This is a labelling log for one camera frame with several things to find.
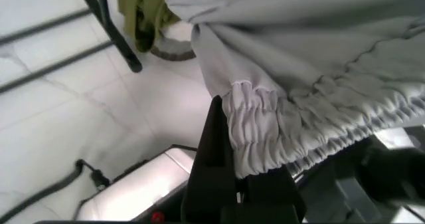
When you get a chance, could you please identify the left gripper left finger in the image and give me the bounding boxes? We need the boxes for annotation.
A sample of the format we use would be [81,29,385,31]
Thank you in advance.
[181,95,237,223]

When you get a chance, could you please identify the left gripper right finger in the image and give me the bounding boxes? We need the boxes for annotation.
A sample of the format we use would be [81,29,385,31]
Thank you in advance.
[245,166,307,222]

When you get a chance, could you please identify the pale grey shorts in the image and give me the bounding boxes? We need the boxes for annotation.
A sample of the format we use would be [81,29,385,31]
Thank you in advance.
[165,0,425,180]

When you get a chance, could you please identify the green shirt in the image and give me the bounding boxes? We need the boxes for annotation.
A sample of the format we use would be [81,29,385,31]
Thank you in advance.
[118,0,183,54]

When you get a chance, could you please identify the white laundry basket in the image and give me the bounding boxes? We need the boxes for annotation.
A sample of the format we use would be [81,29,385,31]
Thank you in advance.
[151,20,197,62]

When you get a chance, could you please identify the black clothes rack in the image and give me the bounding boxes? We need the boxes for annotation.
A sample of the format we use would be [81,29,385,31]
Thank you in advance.
[0,0,143,94]

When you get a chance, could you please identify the black cable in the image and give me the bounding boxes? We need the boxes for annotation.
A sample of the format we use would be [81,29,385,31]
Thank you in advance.
[0,159,111,223]

